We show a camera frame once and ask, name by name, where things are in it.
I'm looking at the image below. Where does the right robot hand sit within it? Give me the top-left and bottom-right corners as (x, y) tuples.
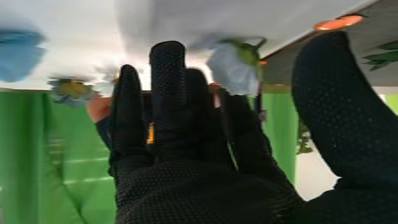
(107, 30), (398, 224)

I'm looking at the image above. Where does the person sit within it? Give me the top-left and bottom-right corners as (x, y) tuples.
(84, 82), (226, 153)

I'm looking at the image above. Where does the blue and yellow flower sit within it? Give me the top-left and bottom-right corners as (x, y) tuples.
(47, 78), (100, 108)

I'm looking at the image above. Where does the white flower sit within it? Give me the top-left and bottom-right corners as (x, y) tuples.
(205, 37), (270, 98)

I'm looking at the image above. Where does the white sheet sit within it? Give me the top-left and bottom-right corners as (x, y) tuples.
(0, 0), (381, 92)

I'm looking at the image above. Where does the green sprig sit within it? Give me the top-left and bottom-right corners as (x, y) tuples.
(361, 39), (398, 72)

